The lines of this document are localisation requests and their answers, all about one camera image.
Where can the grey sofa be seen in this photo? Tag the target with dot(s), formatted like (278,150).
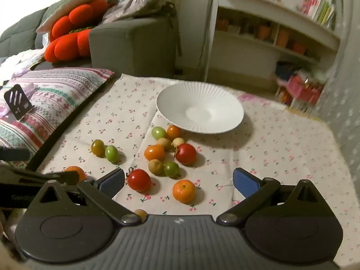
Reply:
(126,47)

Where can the orange tomato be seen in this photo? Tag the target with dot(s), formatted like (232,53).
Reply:
(174,132)
(154,152)

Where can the pink basket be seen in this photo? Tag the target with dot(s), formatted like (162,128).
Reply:
(305,90)

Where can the row of colourful books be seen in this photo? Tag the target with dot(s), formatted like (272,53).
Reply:
(317,9)

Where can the embroidered striped pillow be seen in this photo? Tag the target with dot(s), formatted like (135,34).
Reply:
(56,95)

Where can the tan longan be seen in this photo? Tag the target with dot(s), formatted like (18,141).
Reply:
(164,143)
(140,213)
(178,142)
(155,166)

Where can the black striped tag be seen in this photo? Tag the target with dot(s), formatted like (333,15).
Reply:
(17,102)

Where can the white lace curtain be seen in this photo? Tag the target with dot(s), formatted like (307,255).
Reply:
(343,76)

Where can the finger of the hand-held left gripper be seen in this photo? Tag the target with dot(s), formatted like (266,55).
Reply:
(14,154)
(33,175)

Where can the red tomato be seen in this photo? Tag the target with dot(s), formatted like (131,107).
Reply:
(139,180)
(186,154)

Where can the yellowish brown tomato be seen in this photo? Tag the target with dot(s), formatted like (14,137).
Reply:
(98,148)

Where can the green tomato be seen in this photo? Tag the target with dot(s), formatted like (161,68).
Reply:
(159,133)
(171,169)
(112,153)

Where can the cherry print tablecloth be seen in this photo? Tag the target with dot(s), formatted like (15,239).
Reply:
(267,146)

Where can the mandarin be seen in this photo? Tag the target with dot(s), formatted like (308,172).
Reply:
(184,191)
(76,170)

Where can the orange container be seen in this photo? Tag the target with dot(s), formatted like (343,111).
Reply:
(298,47)
(264,32)
(283,38)

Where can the white shelf unit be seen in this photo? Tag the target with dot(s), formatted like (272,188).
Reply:
(212,33)

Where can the pale lilac cloth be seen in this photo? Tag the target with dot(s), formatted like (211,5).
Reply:
(22,62)

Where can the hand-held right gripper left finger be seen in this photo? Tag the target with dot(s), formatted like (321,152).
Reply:
(112,184)

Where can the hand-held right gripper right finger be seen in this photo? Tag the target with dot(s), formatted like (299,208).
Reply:
(247,184)

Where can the red plush cushion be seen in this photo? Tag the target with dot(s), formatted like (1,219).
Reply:
(64,45)

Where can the dark blue box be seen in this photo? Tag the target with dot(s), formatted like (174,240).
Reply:
(284,71)

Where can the white ribbed plate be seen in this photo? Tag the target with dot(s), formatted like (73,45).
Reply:
(199,107)

